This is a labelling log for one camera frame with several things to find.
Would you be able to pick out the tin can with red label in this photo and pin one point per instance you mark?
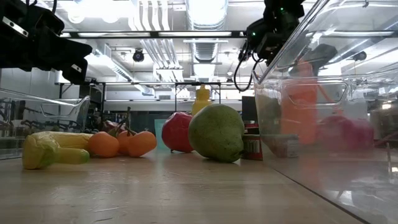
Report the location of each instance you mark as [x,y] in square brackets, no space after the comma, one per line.
[252,146]

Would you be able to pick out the black aluminium frame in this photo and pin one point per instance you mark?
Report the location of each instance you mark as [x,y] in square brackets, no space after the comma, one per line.
[235,34]

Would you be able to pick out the silver ceiling duct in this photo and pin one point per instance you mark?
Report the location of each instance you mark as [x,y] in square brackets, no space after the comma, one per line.
[206,15]

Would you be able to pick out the black shelf rack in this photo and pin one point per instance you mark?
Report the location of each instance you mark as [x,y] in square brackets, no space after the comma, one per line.
[103,96]

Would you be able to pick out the yellow banana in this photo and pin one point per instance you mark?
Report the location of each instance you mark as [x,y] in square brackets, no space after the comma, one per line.
[46,149]

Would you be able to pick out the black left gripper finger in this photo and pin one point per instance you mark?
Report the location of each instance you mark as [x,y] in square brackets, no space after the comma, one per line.
[37,31]
[77,70]

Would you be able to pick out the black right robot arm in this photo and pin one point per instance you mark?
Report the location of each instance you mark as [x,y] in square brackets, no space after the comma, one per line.
[289,7]

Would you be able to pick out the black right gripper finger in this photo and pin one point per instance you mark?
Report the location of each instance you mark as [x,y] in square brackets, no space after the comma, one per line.
[321,56]

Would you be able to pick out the dark red apple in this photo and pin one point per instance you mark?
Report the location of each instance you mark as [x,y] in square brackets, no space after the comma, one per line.
[110,126]

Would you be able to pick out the clear plastic bin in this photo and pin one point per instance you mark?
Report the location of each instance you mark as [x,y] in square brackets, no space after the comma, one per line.
[342,193]
[77,109]

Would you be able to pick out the green pear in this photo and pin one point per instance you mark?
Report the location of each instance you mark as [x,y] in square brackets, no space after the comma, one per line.
[214,133]

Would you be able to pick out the yellow plastic bottle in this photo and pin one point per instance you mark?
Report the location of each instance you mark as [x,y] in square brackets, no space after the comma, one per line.
[202,99]

